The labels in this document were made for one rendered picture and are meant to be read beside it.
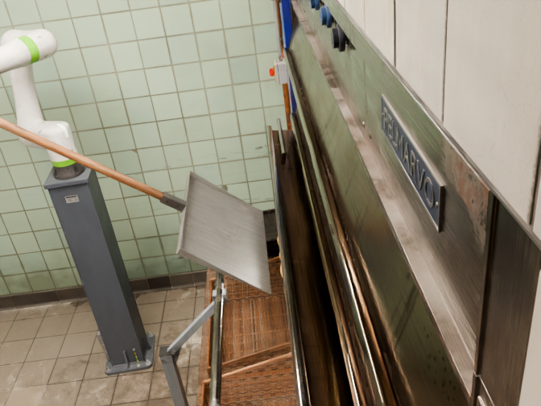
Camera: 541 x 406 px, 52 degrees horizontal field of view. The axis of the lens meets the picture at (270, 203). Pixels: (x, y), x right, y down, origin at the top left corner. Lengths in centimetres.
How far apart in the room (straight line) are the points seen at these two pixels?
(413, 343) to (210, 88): 261
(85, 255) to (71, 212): 25
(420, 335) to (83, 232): 233
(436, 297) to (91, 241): 241
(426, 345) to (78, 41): 278
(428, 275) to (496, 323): 21
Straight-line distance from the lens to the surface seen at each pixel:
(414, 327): 70
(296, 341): 123
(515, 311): 39
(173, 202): 203
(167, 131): 328
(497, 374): 44
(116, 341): 327
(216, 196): 228
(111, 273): 298
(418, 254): 65
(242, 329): 252
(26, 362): 371
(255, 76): 315
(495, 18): 36
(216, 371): 156
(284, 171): 194
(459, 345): 55
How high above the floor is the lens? 229
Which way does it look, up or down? 30 degrees down
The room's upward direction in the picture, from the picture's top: 8 degrees counter-clockwise
